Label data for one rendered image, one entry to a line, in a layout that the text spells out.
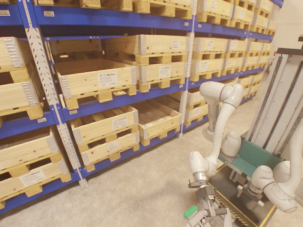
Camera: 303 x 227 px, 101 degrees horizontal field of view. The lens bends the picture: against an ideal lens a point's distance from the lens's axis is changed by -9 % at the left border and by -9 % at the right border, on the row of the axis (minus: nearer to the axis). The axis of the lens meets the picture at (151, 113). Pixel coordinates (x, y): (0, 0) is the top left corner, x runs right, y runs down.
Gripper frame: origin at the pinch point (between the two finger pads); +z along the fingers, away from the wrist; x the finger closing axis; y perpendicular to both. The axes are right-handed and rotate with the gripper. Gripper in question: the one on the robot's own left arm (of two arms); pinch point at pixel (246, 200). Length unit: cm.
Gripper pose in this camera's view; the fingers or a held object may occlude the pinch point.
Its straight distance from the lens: 147.4
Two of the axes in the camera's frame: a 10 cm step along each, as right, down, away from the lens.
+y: -8.5, 2.5, -4.7
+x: 5.3, 3.9, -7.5
